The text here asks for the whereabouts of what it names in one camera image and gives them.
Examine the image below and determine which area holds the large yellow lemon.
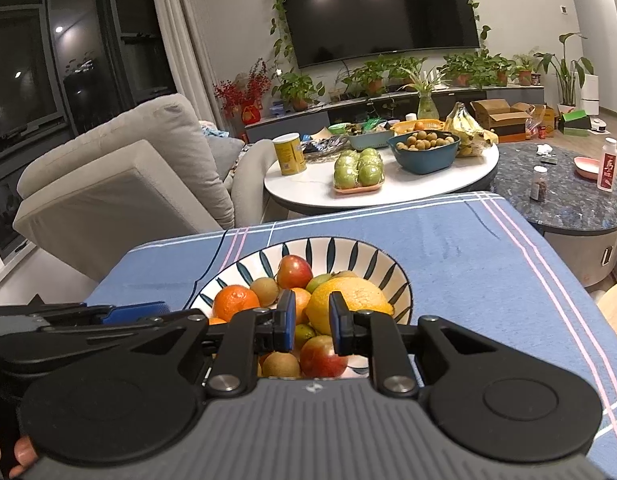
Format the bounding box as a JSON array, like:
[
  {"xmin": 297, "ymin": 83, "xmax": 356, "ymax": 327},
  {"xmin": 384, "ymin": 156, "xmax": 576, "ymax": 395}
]
[{"xmin": 305, "ymin": 277, "xmax": 395, "ymax": 337}]

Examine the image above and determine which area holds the banana bunch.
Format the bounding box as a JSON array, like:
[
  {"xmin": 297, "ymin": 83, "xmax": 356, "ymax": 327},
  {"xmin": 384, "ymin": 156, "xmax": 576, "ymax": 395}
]
[{"xmin": 443, "ymin": 102, "xmax": 499, "ymax": 157}]

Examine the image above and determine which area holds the pile of longans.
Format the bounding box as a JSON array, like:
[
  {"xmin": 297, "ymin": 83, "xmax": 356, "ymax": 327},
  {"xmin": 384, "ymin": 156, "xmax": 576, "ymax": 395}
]
[{"xmin": 395, "ymin": 131, "xmax": 454, "ymax": 152}]

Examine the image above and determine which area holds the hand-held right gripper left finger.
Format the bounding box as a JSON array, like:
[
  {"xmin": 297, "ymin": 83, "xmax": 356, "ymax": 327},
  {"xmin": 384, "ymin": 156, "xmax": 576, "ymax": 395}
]
[{"xmin": 103, "ymin": 290, "xmax": 296, "ymax": 397}]

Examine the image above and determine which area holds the white black-striped bowl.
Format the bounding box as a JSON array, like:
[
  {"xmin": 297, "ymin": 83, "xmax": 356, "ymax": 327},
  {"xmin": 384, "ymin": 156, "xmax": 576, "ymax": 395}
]
[{"xmin": 187, "ymin": 236, "xmax": 414, "ymax": 376}]

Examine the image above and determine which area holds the white air purifier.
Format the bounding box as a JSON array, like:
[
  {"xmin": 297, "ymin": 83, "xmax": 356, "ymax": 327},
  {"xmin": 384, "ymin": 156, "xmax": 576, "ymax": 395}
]
[{"xmin": 581, "ymin": 74, "xmax": 601, "ymax": 116}]

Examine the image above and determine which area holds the person's left hand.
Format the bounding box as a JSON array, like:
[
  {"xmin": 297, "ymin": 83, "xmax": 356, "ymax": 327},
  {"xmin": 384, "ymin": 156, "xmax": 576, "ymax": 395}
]
[{"xmin": 0, "ymin": 432, "xmax": 39, "ymax": 479}]

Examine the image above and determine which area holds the potted green plant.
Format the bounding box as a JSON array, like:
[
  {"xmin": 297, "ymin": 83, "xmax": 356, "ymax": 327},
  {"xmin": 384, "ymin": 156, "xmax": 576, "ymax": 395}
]
[
  {"xmin": 389, "ymin": 55, "xmax": 429, "ymax": 86},
  {"xmin": 439, "ymin": 52, "xmax": 482, "ymax": 88},
  {"xmin": 511, "ymin": 52, "xmax": 539, "ymax": 87},
  {"xmin": 273, "ymin": 71, "xmax": 327, "ymax": 112},
  {"xmin": 476, "ymin": 50, "xmax": 514, "ymax": 87},
  {"xmin": 336, "ymin": 57, "xmax": 394, "ymax": 98}
]

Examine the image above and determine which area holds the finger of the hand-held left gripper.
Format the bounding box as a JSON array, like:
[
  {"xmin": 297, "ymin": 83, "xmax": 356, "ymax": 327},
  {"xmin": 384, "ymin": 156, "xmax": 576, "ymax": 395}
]
[
  {"xmin": 38, "ymin": 310, "xmax": 209, "ymax": 346},
  {"xmin": 38, "ymin": 301, "xmax": 170, "ymax": 328}
]

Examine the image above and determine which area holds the grey cushion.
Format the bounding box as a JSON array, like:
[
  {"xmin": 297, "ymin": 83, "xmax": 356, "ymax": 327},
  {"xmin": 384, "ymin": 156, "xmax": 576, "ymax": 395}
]
[{"xmin": 204, "ymin": 132, "xmax": 247, "ymax": 183}]

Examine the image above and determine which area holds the blue striped tablecloth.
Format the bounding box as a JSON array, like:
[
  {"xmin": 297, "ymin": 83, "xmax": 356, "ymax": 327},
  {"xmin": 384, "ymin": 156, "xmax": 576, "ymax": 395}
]
[{"xmin": 83, "ymin": 191, "xmax": 617, "ymax": 480}]

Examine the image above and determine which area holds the tall large-leaf plant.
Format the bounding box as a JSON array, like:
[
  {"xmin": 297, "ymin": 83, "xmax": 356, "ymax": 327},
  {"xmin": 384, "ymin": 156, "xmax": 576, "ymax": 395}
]
[{"xmin": 533, "ymin": 32, "xmax": 595, "ymax": 113}]

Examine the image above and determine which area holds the dark window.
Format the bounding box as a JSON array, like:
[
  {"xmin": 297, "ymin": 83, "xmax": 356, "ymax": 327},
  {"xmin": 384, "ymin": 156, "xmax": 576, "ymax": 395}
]
[{"xmin": 0, "ymin": 0, "xmax": 178, "ymax": 266}]

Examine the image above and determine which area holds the small spice jar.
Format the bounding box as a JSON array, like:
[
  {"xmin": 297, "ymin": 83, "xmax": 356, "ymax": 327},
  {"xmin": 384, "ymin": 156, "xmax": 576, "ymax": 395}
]
[{"xmin": 529, "ymin": 165, "xmax": 549, "ymax": 203}]

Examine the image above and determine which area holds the yellow can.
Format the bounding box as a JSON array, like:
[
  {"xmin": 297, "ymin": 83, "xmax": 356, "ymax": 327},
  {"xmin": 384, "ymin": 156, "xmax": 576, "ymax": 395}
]
[{"xmin": 272, "ymin": 132, "xmax": 308, "ymax": 176}]

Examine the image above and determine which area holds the teal plastic tray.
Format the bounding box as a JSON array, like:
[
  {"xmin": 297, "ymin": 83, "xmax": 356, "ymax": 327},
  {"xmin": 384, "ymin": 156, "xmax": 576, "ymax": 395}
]
[{"xmin": 347, "ymin": 127, "xmax": 395, "ymax": 152}]

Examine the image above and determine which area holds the dark blue bowl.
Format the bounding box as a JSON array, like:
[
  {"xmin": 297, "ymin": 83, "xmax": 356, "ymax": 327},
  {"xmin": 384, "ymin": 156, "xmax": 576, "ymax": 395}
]
[{"xmin": 387, "ymin": 130, "xmax": 461, "ymax": 176}]

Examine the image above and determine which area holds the white round coffee table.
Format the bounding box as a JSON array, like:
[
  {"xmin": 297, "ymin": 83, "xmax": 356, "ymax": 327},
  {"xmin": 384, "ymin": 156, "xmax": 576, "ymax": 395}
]
[{"xmin": 263, "ymin": 141, "xmax": 500, "ymax": 213}]

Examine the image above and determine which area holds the pile of snack packets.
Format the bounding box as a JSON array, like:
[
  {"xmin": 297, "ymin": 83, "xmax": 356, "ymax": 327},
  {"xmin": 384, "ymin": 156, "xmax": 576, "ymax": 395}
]
[{"xmin": 301, "ymin": 132, "xmax": 352, "ymax": 158}]

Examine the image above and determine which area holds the white bottle red label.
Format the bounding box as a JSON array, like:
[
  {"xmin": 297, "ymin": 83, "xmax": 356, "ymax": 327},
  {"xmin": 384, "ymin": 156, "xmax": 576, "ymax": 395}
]
[{"xmin": 597, "ymin": 137, "xmax": 617, "ymax": 193}]

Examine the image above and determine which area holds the small green mango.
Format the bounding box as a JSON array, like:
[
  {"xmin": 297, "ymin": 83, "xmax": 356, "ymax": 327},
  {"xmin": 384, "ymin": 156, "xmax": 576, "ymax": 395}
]
[{"xmin": 293, "ymin": 323, "xmax": 317, "ymax": 349}]

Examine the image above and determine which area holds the green glass vase with plant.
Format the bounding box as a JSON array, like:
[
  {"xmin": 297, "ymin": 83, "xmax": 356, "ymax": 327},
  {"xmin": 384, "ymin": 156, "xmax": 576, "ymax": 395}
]
[{"xmin": 401, "ymin": 65, "xmax": 452, "ymax": 121}]

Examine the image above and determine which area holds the beige sofa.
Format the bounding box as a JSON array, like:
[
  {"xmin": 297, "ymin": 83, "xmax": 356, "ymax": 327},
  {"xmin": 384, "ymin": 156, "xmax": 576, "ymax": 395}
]
[{"xmin": 12, "ymin": 93, "xmax": 279, "ymax": 283}]

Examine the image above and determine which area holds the red berry branches vase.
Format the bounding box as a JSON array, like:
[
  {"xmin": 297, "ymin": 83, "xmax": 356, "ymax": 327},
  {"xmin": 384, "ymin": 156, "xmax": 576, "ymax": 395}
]
[{"xmin": 212, "ymin": 57, "xmax": 272, "ymax": 126}]

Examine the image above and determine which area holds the dark marble coffee table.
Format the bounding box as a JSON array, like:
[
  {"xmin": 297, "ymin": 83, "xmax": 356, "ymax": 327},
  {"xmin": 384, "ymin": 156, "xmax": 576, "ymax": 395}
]
[{"xmin": 490, "ymin": 142, "xmax": 617, "ymax": 286}]

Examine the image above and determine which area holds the wall-mounted television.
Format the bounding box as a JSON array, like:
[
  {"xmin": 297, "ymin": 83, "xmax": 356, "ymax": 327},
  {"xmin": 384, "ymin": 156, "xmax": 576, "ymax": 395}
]
[{"xmin": 287, "ymin": 0, "xmax": 480, "ymax": 69}]

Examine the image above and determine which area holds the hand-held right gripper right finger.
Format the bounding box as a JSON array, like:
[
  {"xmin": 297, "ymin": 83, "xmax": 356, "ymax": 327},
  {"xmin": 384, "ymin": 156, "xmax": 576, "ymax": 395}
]
[{"xmin": 329, "ymin": 291, "xmax": 519, "ymax": 397}]

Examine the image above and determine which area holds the grey television cabinet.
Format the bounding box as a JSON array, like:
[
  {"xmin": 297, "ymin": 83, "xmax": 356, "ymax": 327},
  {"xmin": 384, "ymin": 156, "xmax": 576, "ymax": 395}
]
[{"xmin": 241, "ymin": 82, "xmax": 545, "ymax": 143}]

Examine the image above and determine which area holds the green ivy vine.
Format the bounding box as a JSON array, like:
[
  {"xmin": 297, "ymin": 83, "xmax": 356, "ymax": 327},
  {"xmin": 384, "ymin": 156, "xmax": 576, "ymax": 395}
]
[{"xmin": 262, "ymin": 0, "xmax": 492, "ymax": 68}]

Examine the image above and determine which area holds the small red apple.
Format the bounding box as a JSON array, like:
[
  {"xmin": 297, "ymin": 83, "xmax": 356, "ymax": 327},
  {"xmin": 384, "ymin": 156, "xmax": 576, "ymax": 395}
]
[
  {"xmin": 299, "ymin": 334, "xmax": 350, "ymax": 379},
  {"xmin": 276, "ymin": 254, "xmax": 315, "ymax": 291}
]

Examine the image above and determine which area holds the yellow basket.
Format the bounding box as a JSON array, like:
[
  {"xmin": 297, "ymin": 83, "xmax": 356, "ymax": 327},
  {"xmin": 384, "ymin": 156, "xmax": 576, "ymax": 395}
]
[{"xmin": 390, "ymin": 119, "xmax": 445, "ymax": 136}]

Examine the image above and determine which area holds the tray of green apples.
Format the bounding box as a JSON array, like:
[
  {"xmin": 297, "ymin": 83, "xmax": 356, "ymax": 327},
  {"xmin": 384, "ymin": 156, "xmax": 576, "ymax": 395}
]
[{"xmin": 333, "ymin": 147, "xmax": 387, "ymax": 195}]

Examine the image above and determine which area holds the pink dish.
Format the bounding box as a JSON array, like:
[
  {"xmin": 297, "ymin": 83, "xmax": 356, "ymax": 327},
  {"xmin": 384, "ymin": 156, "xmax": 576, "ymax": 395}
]
[{"xmin": 573, "ymin": 156, "xmax": 602, "ymax": 180}]

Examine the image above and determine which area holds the green box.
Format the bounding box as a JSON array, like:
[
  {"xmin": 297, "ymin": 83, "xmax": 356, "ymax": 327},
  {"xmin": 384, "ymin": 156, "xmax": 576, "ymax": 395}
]
[{"xmin": 560, "ymin": 109, "xmax": 593, "ymax": 137}]

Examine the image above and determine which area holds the beige curtain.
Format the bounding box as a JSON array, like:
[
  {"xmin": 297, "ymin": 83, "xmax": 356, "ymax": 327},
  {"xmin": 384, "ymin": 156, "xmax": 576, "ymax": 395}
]
[{"xmin": 148, "ymin": 0, "xmax": 226, "ymax": 126}]

